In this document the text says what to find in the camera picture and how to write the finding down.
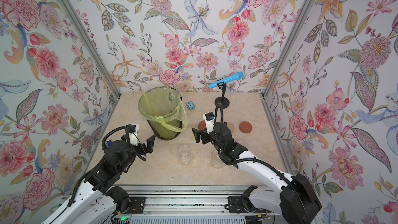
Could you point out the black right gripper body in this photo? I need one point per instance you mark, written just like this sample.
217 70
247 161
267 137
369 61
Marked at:
208 138

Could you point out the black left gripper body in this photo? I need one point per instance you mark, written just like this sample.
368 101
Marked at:
140 149

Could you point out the clear plastic rice jar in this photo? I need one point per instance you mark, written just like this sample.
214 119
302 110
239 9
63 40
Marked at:
215 160

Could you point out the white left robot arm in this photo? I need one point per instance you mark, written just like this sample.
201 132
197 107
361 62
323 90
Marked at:
96 198

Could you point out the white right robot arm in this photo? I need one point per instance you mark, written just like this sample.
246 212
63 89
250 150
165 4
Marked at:
292 196

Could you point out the black mesh waste bin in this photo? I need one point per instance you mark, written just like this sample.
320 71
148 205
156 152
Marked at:
164 121

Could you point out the small blue figurine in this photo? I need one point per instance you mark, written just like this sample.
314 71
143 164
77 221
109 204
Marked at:
190 105

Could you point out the small blue box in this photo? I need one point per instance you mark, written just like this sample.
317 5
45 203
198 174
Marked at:
108 144

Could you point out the green plastic bin liner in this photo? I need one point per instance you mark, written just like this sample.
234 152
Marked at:
164 112

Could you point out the blue toy microphone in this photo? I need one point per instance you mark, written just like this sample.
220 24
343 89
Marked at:
236 76

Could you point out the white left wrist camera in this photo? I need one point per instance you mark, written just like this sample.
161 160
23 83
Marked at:
132 130

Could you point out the aluminium corner post right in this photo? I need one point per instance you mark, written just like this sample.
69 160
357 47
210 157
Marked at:
291 40

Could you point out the aluminium corner post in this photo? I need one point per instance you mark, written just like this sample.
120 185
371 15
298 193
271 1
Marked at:
87 42
291 40

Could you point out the aluminium corner post left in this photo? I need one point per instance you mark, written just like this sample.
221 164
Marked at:
87 42

